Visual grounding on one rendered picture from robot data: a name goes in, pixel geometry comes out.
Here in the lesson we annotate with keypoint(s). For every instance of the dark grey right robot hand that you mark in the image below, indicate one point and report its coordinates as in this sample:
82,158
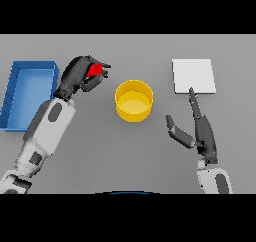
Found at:
204,132

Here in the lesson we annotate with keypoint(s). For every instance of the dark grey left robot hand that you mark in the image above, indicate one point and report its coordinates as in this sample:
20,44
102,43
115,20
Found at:
74,76

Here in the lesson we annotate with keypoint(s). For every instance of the red beaker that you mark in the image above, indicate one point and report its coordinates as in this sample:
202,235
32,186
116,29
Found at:
95,69

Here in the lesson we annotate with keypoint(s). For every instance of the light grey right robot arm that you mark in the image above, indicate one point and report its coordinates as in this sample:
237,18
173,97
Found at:
213,181

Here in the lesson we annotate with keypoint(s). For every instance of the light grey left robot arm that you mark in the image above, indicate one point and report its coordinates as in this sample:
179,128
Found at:
43,132

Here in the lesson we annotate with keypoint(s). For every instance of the pale square measuring scale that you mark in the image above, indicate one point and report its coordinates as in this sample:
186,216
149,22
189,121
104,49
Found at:
194,76

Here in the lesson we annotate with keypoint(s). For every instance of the yellow bowl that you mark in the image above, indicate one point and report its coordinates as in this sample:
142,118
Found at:
134,101

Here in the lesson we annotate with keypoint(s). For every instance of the blue tray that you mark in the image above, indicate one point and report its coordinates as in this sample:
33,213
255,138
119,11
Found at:
29,94

